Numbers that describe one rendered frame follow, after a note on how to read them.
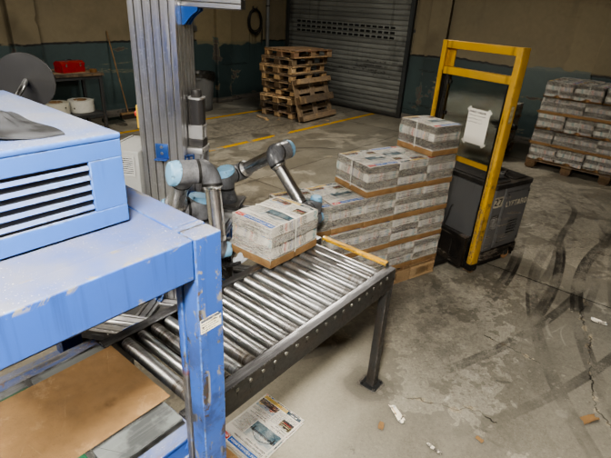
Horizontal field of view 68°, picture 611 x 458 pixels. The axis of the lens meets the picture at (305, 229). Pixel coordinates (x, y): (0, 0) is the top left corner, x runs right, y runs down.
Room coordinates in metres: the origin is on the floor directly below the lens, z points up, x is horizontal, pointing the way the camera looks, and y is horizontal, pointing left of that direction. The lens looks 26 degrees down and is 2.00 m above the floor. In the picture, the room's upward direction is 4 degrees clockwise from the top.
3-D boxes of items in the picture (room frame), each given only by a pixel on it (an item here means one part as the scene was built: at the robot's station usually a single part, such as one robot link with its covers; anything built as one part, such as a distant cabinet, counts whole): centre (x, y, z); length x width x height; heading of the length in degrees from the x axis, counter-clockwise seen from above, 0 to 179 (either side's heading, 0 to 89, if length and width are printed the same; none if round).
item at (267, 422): (1.71, 0.17, 0.01); 0.37 x 0.28 x 0.01; 142
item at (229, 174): (2.84, 0.54, 0.98); 0.13 x 0.12 x 0.14; 150
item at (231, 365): (1.42, 0.38, 0.77); 0.47 x 0.05 x 0.05; 52
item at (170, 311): (1.89, 0.34, 0.74); 1.34 x 0.05 x 0.12; 142
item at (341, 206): (3.15, -0.31, 0.42); 1.17 x 0.39 x 0.83; 124
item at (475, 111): (3.80, -1.29, 1.28); 0.57 x 0.01 x 0.65; 34
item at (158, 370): (1.27, 0.50, 0.77); 0.47 x 0.05 x 0.05; 52
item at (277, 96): (9.93, 0.41, 0.65); 1.33 x 0.94 x 1.30; 146
